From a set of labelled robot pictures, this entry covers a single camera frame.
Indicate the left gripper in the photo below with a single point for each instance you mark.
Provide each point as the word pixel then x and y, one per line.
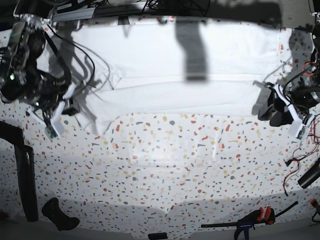
pixel 277 108

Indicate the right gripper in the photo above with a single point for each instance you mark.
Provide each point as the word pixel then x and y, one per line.
pixel 67 106

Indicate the white T-shirt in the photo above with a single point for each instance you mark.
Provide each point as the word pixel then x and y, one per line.
pixel 173 68

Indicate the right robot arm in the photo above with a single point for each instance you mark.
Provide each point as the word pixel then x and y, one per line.
pixel 48 96

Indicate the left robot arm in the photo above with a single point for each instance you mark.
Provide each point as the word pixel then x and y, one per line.
pixel 304 87

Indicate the black cylinder tube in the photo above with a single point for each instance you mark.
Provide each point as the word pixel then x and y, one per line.
pixel 310 176

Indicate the black TV remote control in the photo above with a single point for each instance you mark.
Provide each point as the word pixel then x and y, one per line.
pixel 5 58

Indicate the dark phone at table top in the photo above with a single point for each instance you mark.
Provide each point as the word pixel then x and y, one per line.
pixel 123 20

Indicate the terrazzo pattern table cloth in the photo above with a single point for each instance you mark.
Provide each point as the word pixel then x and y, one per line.
pixel 172 172

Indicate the black orange bar clamp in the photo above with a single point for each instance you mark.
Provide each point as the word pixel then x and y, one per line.
pixel 260 216

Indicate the small black rectangular device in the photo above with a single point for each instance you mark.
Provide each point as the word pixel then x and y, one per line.
pixel 158 236

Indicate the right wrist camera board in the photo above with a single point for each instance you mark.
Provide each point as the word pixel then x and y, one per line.
pixel 50 133

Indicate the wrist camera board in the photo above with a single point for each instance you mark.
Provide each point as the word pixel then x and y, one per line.
pixel 50 133
pixel 303 133

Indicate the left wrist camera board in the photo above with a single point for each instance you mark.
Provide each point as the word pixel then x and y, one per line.
pixel 303 133

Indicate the black L-shaped bracket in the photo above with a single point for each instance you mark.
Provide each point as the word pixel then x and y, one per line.
pixel 24 157

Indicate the aluminium rail at top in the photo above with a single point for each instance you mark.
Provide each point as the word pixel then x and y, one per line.
pixel 80 14

